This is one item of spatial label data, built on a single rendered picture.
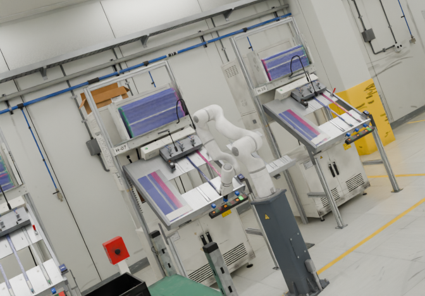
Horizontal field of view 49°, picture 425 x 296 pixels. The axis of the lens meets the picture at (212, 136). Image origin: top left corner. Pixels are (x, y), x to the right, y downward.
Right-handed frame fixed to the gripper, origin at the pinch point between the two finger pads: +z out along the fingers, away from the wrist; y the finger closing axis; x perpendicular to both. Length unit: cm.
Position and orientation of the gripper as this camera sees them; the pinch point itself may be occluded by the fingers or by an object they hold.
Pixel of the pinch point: (225, 196)
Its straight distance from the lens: 354.1
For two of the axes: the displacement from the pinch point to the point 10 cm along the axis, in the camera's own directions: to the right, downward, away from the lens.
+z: -0.3, 7.4, 6.7
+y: 8.2, -3.7, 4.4
